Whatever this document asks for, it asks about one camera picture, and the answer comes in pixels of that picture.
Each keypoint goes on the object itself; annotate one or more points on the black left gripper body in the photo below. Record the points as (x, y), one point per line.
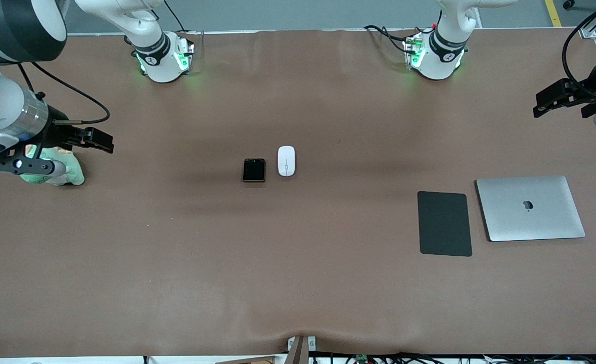
(592, 91)

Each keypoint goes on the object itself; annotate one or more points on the black phone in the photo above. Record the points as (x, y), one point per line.
(254, 170)

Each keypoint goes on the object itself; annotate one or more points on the white computer mouse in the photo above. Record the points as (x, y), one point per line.
(286, 161)

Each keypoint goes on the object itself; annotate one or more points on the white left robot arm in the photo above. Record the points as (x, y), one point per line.
(442, 55)

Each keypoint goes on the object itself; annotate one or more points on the black mouse pad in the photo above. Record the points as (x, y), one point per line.
(444, 223)

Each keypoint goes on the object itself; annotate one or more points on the green dinosaur plush toy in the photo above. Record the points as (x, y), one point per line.
(73, 174)

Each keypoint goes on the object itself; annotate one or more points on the black chair caster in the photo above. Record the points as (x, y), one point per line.
(569, 4)

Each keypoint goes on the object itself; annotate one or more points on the silver closed laptop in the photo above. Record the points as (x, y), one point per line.
(530, 222)

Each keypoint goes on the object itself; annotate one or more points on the brown table cover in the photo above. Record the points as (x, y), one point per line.
(298, 263)

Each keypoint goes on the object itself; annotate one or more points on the brown wooden board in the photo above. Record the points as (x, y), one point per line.
(252, 361)

